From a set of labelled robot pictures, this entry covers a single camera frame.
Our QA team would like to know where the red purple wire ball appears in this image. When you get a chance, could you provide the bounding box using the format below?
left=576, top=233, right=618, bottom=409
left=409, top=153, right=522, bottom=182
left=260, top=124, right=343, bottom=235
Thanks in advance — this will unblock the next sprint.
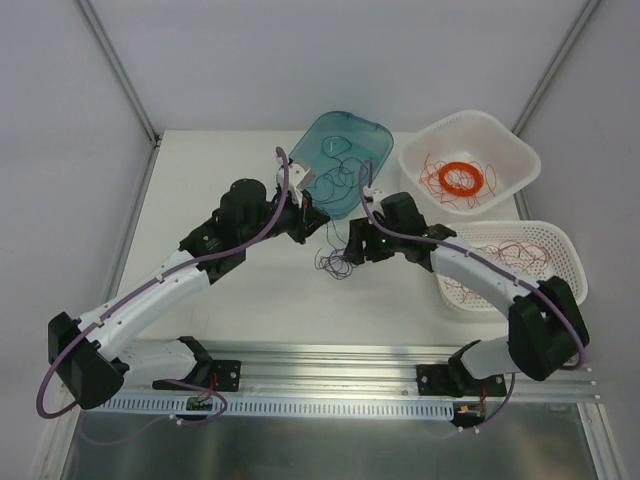
left=313, top=220, right=356, bottom=280

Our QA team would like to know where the white perforated shallow basket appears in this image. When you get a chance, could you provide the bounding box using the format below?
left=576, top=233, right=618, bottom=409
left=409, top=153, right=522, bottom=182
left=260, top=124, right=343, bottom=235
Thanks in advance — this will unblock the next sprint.
left=449, top=220, right=588, bottom=304

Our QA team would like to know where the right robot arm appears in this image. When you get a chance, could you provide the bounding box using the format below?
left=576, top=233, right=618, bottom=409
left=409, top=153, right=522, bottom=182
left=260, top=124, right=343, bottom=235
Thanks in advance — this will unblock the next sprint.
left=344, top=187, right=590, bottom=398

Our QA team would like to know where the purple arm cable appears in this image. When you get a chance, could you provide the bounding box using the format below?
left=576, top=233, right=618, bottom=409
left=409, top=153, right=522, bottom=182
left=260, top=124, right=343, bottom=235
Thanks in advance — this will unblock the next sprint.
left=35, top=147, right=292, bottom=419
left=359, top=159, right=589, bottom=369

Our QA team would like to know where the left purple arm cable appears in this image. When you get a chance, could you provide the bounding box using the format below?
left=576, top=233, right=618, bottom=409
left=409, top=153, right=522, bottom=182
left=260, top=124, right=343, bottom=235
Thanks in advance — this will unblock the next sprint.
left=35, top=147, right=292, bottom=419

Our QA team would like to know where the aluminium mounting rail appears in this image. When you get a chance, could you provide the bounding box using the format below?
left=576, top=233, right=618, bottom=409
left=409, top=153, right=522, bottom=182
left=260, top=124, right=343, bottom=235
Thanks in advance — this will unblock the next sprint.
left=119, top=342, right=601, bottom=404

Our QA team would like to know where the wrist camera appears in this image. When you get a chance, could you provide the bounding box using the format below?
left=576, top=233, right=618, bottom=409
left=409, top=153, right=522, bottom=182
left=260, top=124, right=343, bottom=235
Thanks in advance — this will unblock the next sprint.
left=276, top=160, right=315, bottom=208
left=363, top=186, right=389, bottom=210

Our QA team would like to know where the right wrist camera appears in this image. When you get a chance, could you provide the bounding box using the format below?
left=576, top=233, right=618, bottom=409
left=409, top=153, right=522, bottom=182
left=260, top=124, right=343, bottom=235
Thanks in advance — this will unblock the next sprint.
left=363, top=186, right=389, bottom=210

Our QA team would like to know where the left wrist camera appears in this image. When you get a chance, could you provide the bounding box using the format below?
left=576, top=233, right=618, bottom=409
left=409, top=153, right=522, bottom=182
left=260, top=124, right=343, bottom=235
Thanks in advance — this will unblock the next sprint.
left=276, top=160, right=315, bottom=208

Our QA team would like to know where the white slotted cable duct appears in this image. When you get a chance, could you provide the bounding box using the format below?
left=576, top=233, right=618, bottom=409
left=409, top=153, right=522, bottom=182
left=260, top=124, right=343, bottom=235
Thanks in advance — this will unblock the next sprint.
left=96, top=394, right=454, bottom=422

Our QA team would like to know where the dark red wire in basket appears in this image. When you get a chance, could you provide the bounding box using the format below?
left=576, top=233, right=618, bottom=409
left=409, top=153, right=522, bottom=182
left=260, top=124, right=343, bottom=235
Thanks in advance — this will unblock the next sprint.
left=444, top=238, right=554, bottom=306

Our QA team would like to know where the left aluminium frame post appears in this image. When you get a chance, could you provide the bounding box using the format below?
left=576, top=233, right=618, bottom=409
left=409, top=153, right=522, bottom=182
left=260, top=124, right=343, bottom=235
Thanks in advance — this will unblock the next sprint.
left=73, top=0, right=161, bottom=146

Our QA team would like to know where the teal transparent plastic tray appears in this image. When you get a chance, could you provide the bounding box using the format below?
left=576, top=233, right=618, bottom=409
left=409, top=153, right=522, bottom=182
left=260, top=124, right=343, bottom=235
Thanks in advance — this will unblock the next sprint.
left=289, top=111, right=394, bottom=220

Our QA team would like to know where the orange wire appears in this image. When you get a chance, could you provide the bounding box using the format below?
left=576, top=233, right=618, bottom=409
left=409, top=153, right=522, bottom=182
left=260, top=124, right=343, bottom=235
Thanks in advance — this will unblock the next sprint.
left=418, top=153, right=500, bottom=211
left=438, top=160, right=486, bottom=198

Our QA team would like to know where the aluminium frame post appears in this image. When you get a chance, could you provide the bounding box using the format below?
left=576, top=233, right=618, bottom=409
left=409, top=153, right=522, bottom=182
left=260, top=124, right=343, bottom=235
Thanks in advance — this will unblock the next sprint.
left=73, top=0, right=161, bottom=146
left=512, top=0, right=605, bottom=136

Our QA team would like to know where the white deep plastic basket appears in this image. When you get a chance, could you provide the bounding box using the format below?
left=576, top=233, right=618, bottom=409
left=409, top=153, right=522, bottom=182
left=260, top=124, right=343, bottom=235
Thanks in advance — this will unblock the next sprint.
left=398, top=110, right=541, bottom=223

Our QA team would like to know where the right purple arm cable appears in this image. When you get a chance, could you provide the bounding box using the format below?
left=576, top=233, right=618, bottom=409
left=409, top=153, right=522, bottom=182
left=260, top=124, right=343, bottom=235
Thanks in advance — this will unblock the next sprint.
left=359, top=159, right=589, bottom=369

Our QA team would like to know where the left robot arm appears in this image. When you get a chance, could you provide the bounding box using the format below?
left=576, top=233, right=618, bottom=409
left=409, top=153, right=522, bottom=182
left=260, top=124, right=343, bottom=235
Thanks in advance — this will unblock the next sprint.
left=48, top=179, right=330, bottom=410

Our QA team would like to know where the right aluminium frame post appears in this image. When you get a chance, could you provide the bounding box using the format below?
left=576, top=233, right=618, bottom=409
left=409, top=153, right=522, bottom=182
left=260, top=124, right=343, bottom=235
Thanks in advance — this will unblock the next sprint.
left=512, top=0, right=605, bottom=136

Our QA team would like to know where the orange coiled wire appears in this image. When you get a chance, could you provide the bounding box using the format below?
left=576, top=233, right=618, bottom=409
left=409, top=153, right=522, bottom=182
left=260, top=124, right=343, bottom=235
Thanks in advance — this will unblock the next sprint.
left=438, top=160, right=486, bottom=198

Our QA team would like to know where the dark blue wire in tray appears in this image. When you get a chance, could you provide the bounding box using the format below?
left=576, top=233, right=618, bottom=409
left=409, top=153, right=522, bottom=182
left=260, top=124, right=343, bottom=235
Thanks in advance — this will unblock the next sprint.
left=304, top=136, right=376, bottom=204

